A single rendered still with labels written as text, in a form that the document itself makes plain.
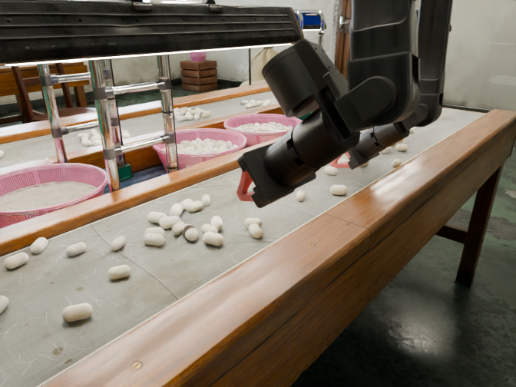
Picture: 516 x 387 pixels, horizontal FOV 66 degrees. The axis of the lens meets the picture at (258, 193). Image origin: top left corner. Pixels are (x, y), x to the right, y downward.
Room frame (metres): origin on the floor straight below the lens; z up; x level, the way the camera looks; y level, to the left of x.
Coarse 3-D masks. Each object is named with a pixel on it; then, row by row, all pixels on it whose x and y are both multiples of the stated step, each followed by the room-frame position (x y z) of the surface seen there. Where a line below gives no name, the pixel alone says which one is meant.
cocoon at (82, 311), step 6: (72, 306) 0.40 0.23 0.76; (78, 306) 0.40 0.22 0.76; (84, 306) 0.40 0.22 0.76; (90, 306) 0.40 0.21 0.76; (66, 312) 0.39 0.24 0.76; (72, 312) 0.39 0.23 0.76; (78, 312) 0.39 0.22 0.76; (84, 312) 0.39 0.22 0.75; (90, 312) 0.40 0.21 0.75; (66, 318) 0.39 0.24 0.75; (72, 318) 0.39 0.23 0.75; (78, 318) 0.39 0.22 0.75; (84, 318) 0.39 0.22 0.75
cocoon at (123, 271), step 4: (112, 268) 0.48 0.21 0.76; (116, 268) 0.48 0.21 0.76; (120, 268) 0.48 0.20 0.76; (124, 268) 0.49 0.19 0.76; (128, 268) 0.49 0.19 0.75; (108, 272) 0.48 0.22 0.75; (112, 272) 0.48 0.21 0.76; (116, 272) 0.48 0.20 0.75; (120, 272) 0.48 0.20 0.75; (124, 272) 0.48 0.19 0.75; (128, 272) 0.48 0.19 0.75; (108, 276) 0.48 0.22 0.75; (112, 276) 0.48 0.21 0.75; (116, 276) 0.48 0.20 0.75; (120, 276) 0.48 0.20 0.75; (124, 276) 0.48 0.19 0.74
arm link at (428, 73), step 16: (432, 0) 0.81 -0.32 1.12; (448, 0) 0.80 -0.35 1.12; (432, 16) 0.81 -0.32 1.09; (448, 16) 0.81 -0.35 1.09; (432, 32) 0.80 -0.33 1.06; (448, 32) 0.81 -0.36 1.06; (432, 48) 0.80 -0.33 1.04; (432, 64) 0.79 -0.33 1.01; (432, 80) 0.78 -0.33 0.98; (432, 96) 0.77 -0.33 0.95; (432, 112) 0.77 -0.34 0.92
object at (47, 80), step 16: (48, 80) 0.92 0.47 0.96; (64, 80) 0.95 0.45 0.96; (80, 80) 0.98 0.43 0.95; (112, 80) 1.04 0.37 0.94; (48, 96) 0.92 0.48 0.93; (112, 96) 1.03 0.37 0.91; (48, 112) 0.92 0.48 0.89; (112, 112) 1.03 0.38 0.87; (64, 128) 0.94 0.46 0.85; (80, 128) 0.96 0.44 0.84; (112, 128) 1.03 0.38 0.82; (64, 160) 0.92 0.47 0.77; (64, 176) 0.92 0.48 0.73; (128, 176) 1.04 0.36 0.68
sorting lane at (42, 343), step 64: (448, 128) 1.35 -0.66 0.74; (192, 192) 0.80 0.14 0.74; (320, 192) 0.80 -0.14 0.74; (64, 256) 0.54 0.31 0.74; (128, 256) 0.54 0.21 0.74; (192, 256) 0.54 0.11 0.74; (0, 320) 0.40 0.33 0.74; (64, 320) 0.40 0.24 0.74; (128, 320) 0.40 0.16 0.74; (0, 384) 0.30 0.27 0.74
